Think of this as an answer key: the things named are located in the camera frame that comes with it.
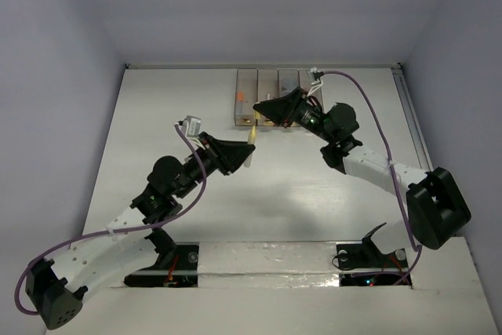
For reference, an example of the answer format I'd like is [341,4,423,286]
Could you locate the aluminium rail right edge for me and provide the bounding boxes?
[391,64,432,170]

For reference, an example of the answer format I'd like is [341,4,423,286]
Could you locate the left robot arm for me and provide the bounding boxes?
[17,132,255,330]

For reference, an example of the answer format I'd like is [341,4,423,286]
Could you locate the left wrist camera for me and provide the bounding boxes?
[175,115,202,141]

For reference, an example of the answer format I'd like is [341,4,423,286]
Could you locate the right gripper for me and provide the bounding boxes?
[254,86,335,143]

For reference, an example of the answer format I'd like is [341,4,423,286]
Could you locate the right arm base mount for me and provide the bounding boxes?
[332,243,409,287]

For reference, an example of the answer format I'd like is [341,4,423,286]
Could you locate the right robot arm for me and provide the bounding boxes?
[253,87,471,266]

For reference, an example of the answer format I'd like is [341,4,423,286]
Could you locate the yellow highlighter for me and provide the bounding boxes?
[244,125,256,168]

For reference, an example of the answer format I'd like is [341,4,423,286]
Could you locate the orange clear highlighter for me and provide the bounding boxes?
[235,91,245,116]

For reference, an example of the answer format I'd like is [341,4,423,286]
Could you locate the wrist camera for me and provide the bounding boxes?
[175,115,202,141]
[307,67,325,96]

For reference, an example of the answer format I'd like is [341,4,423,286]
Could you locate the clear jar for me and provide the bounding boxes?
[280,78,298,95]

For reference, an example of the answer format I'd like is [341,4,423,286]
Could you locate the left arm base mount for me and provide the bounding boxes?
[123,243,199,288]

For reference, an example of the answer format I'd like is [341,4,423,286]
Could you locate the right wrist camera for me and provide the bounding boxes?
[307,67,325,96]

